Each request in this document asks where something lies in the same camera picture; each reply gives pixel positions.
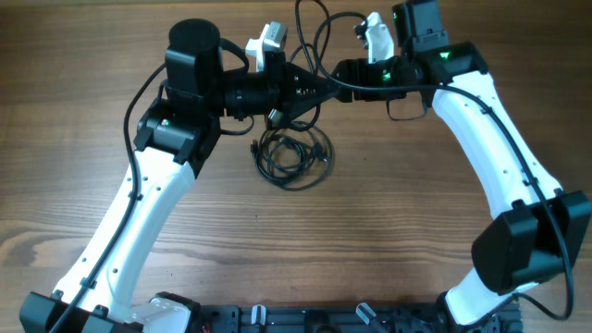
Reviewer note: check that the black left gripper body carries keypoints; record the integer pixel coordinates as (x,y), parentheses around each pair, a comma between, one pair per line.
(248,94)

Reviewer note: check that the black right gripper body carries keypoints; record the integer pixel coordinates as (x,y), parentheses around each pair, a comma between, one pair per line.
(345,80)

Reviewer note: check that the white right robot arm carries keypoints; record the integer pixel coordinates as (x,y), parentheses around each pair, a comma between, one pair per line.
(537,228)

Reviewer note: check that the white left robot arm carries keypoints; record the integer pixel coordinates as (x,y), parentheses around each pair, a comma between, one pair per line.
(207,78)

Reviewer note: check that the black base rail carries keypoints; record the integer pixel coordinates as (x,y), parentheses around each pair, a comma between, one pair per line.
(413,318)

